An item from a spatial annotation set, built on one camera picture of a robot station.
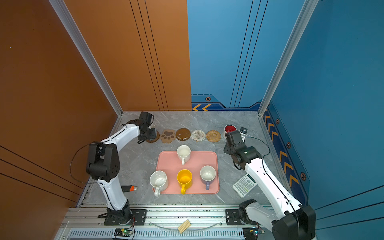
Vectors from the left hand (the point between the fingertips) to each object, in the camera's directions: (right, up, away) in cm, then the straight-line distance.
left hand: (151, 134), depth 98 cm
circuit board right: (+56, -46, -27) cm, 77 cm away
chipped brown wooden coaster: (+20, -1, +8) cm, 22 cm away
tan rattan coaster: (+42, -2, +8) cm, 42 cm away
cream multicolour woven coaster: (+31, -1, +8) cm, 32 cm away
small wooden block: (+24, -42, -27) cm, 56 cm away
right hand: (+49, -6, -17) cm, 52 cm away
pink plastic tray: (+11, -18, 0) cm, 21 cm away
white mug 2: (+9, -26, -14) cm, 31 cm away
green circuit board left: (-5, -45, -27) cm, 53 cm away
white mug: (+22, -12, -6) cm, 26 cm away
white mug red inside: (+52, +4, +2) cm, 52 cm away
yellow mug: (+23, -24, -13) cm, 36 cm away
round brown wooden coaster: (+2, -4, +5) cm, 7 cm away
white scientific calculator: (+57, -27, -15) cm, 65 cm away
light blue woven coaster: (+49, -2, +6) cm, 49 cm away
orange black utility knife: (-8, -29, -16) cm, 34 cm away
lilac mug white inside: (+36, -23, -11) cm, 45 cm away
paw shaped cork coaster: (+10, -2, +8) cm, 13 cm away
